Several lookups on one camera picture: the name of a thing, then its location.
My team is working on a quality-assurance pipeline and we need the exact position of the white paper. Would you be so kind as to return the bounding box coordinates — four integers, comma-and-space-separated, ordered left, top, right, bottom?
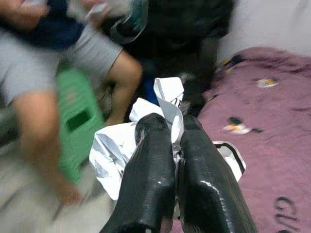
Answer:
88, 77, 247, 220

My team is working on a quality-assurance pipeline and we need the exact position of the person in grey shorts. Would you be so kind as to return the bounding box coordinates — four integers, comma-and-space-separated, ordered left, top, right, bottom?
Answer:
0, 0, 144, 206

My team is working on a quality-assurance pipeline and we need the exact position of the black bag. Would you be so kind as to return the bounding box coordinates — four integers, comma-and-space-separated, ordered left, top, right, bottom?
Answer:
104, 0, 234, 115

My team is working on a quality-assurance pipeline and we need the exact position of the pink printed blanket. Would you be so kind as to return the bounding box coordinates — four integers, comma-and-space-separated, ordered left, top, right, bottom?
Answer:
198, 47, 311, 233

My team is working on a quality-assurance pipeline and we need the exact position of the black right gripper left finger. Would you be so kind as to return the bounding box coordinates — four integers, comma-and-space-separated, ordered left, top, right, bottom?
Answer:
99, 112, 177, 233

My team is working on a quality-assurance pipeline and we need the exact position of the green plastic stool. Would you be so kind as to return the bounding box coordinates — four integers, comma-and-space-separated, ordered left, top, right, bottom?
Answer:
55, 67, 105, 185

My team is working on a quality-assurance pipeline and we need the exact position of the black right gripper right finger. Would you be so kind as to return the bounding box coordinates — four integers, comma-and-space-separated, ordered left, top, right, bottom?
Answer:
176, 114, 259, 233

